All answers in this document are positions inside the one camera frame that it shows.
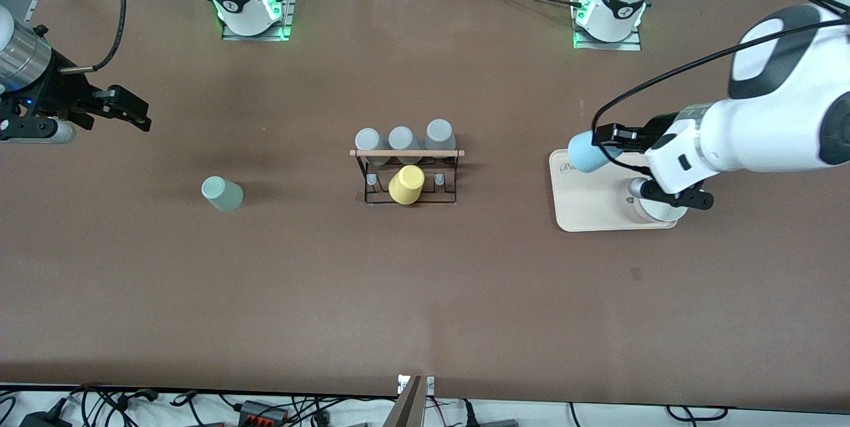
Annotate light blue cup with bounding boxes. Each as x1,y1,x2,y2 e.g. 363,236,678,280
567,129,625,174

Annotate mint green cup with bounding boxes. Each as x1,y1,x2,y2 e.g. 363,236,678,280
201,176,244,212

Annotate beige tray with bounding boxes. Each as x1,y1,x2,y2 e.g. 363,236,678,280
549,149,679,233

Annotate white cup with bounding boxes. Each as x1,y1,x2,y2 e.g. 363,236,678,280
628,178,689,224

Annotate grey cup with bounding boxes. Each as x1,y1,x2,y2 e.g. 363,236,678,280
425,119,458,161
355,128,390,166
388,126,423,163

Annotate yellow cup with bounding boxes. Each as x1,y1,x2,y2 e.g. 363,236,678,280
388,165,426,205

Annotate black power adapter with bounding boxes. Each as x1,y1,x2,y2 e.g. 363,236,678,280
19,412,70,427

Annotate black box red terminals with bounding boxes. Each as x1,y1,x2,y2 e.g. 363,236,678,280
238,400,291,427

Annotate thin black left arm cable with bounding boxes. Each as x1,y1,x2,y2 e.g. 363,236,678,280
591,12,850,177

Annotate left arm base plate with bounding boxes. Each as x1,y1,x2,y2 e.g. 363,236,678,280
572,0,643,51

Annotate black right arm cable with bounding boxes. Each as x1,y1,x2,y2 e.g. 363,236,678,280
58,0,128,76

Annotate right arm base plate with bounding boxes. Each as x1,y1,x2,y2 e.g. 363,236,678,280
221,0,294,42

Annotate black wire cup rack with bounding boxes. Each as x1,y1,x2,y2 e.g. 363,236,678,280
350,148,466,206

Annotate white clamp bracket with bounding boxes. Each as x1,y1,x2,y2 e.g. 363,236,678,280
397,374,436,396

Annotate grey metal post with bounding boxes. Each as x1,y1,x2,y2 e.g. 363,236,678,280
384,375,426,427

